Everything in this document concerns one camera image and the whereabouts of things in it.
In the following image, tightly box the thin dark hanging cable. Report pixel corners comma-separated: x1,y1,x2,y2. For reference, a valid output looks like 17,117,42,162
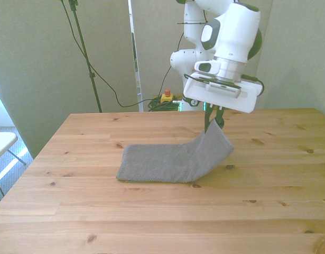
58,0,154,108

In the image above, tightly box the white partition panel edge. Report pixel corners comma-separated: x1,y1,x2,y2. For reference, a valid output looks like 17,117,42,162
127,0,145,113

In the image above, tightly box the white folding table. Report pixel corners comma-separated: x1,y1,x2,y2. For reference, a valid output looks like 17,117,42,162
0,131,28,202

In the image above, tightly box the dark tripod stand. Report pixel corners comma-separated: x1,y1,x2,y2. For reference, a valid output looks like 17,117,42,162
68,0,103,113

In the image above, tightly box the coiled dark cable bundle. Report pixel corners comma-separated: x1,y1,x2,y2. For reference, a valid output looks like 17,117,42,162
147,97,182,112

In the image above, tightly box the yellow emergency stop button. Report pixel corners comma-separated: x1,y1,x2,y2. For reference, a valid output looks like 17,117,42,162
160,89,174,104

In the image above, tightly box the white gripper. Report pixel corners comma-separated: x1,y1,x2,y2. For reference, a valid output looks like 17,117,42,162
183,71,261,133

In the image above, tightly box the dark gripper cable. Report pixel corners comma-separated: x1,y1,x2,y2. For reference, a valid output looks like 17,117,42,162
241,74,265,96

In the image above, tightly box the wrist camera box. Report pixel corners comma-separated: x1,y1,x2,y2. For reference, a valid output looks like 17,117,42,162
205,80,243,99

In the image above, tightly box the grey towel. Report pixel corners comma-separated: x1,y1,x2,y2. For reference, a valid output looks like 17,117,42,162
115,117,236,184

